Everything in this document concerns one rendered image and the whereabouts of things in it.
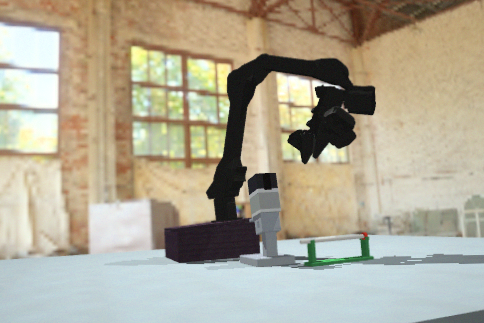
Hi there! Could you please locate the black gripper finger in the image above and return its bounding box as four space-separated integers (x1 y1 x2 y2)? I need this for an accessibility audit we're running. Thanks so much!
312 121 342 159
295 133 313 164

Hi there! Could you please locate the white pin with red cap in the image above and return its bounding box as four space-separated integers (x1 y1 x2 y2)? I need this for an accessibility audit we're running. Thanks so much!
300 232 368 244

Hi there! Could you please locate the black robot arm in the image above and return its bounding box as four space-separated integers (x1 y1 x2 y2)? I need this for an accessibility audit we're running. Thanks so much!
206 53 376 223

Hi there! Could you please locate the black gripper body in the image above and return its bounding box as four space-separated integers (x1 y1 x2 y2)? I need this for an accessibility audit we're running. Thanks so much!
287 100 355 151

